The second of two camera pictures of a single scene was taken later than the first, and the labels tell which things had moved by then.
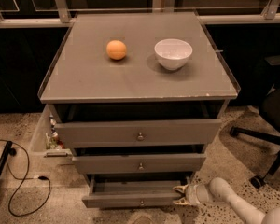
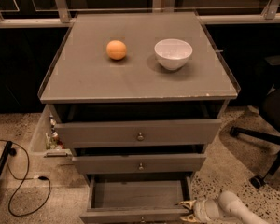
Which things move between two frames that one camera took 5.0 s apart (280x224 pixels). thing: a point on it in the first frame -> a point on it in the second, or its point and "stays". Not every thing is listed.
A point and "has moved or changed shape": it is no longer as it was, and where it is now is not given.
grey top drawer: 143,123 stays
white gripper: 191,194 -> 200,209
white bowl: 173,53 stays
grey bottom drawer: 133,191 has moved or changed shape
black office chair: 275,108 stays
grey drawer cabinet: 137,97 stays
